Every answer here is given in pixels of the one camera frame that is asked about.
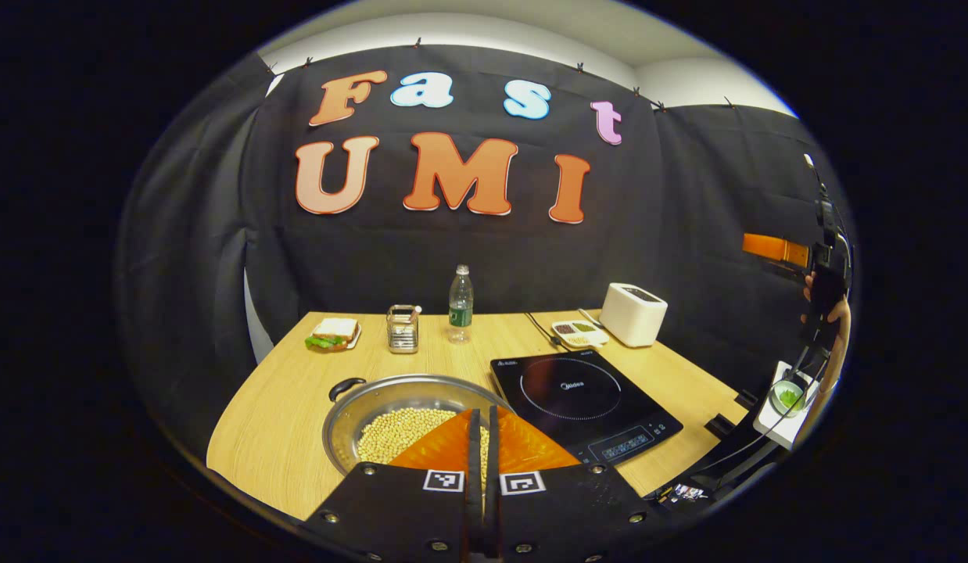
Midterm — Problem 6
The sandwich on white plate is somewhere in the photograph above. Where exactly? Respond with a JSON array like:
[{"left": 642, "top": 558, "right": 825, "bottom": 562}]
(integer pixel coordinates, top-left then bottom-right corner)
[{"left": 304, "top": 317, "right": 362, "bottom": 352}]

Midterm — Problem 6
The metal wire basket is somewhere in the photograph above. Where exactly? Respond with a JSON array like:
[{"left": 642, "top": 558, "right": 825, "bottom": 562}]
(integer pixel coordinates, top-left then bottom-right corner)
[{"left": 386, "top": 304, "right": 422, "bottom": 354}]

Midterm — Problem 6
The black power cable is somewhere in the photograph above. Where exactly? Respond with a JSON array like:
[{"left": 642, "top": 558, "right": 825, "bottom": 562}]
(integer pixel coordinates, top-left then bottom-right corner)
[{"left": 525, "top": 311, "right": 567, "bottom": 351}]

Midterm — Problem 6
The heap of soybeans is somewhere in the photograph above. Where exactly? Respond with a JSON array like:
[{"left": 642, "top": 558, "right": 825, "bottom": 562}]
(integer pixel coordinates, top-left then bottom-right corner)
[{"left": 357, "top": 407, "right": 493, "bottom": 466}]

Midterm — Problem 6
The steel pot with black handles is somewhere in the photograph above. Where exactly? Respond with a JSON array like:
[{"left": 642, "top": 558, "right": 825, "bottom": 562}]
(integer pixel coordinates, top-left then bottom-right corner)
[{"left": 322, "top": 374, "right": 516, "bottom": 478}]

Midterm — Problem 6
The white toaster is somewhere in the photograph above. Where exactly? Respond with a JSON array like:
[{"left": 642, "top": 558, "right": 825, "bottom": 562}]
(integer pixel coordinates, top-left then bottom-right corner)
[{"left": 600, "top": 282, "right": 669, "bottom": 348}]

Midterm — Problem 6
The black backdrop cloth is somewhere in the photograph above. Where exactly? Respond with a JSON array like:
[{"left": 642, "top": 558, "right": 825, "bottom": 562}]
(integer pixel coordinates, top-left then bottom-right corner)
[{"left": 115, "top": 43, "right": 856, "bottom": 462}]

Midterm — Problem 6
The white side stand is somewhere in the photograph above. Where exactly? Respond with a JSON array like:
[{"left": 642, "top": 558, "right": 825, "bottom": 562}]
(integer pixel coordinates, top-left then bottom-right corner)
[{"left": 754, "top": 361, "right": 815, "bottom": 451}]

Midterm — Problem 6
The bowl with green contents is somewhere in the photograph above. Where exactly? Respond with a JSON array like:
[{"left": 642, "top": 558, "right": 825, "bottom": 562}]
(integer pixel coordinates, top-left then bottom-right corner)
[{"left": 769, "top": 378, "right": 805, "bottom": 416}]

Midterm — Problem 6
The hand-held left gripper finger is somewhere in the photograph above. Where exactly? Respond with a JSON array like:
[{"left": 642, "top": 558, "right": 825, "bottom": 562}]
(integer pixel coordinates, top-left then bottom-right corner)
[
  {"left": 485, "top": 405, "right": 658, "bottom": 563},
  {"left": 300, "top": 408, "right": 485, "bottom": 563}
]

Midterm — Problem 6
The clear plastic water bottle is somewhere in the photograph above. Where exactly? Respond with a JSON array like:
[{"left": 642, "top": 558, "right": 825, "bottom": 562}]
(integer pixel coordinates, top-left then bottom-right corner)
[{"left": 448, "top": 264, "right": 475, "bottom": 345}]

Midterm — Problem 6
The black induction cooktop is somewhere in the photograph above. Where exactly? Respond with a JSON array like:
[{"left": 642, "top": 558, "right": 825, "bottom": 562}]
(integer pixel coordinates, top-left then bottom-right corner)
[{"left": 490, "top": 350, "right": 684, "bottom": 468}]

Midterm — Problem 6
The white divided dish with beans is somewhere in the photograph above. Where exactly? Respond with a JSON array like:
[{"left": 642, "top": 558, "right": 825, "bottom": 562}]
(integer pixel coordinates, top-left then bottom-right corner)
[{"left": 550, "top": 319, "right": 610, "bottom": 350}]

